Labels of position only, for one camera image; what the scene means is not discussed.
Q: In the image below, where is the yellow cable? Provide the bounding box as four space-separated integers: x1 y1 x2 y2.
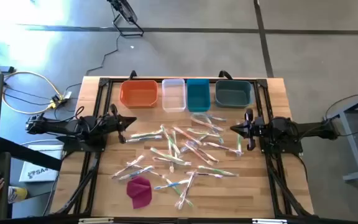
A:
1 70 67 115

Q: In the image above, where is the black fan power cable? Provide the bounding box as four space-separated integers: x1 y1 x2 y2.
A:
85 32 121 77

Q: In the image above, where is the dark grey plastic bin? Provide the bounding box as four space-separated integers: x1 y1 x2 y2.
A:
214 80 253 109

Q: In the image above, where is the teal blue plastic bin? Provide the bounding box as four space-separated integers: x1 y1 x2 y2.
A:
186 78 212 113

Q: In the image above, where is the silver bracket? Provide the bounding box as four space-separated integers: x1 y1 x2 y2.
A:
78 217 115 224
252 218 288 224

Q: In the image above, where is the clear plastic bin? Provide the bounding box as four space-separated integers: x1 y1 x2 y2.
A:
161 78 187 113

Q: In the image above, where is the magenta cloth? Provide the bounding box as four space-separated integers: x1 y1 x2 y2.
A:
126 175 153 210

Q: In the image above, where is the clear wrapped plastic utensil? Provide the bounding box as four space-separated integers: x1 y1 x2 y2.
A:
110 154 145 180

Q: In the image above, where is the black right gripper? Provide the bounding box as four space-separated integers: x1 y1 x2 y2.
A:
229 108 266 151

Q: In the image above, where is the power strip with plugs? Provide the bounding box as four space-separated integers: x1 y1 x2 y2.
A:
47 90 73 110

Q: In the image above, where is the blue toothbrush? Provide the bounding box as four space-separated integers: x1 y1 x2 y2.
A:
125 134 163 144
180 133 210 154
117 164 155 182
191 112 227 123
206 116 225 144
153 179 190 191

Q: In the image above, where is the white printed box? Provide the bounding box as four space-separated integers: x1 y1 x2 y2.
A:
18 144 65 184

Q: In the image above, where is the wooden workbench with clutter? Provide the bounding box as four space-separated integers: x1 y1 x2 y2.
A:
323 87 358 183

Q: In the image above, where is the orange plastic bin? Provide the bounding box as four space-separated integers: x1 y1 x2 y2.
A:
119 80 159 109

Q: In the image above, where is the black desk beam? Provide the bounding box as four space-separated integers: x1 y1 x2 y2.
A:
0 136 63 172

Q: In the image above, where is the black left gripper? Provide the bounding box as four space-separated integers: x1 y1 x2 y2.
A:
103 103 137 144

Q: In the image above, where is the black floor fan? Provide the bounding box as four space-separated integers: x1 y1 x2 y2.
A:
106 0 145 38

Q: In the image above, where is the yellow white can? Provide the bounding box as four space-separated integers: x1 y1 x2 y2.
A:
7 185 29 205

